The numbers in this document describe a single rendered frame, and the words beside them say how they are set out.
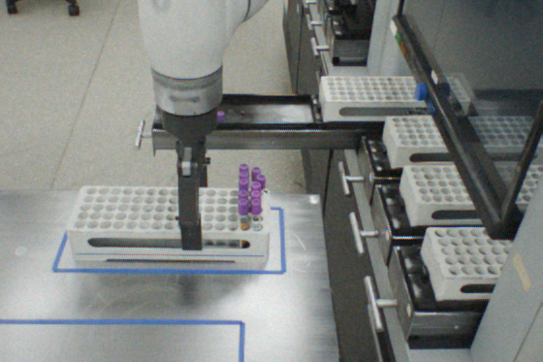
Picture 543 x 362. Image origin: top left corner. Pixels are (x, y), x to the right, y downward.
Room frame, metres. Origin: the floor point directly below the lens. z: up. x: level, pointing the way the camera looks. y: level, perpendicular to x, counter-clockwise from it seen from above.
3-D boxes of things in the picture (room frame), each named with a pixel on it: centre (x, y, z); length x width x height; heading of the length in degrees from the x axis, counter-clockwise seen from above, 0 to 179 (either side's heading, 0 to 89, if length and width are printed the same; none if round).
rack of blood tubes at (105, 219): (0.66, 0.15, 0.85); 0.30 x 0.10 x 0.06; 92
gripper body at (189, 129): (0.66, 0.11, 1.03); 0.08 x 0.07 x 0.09; 2
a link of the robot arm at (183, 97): (0.66, 0.11, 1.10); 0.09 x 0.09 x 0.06
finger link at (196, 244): (0.61, 0.11, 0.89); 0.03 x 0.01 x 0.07; 92
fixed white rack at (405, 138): (0.93, -0.37, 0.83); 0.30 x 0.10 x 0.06; 95
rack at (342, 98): (1.07, -0.25, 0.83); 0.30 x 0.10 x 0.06; 95
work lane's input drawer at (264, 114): (1.06, -0.07, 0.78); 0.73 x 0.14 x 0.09; 95
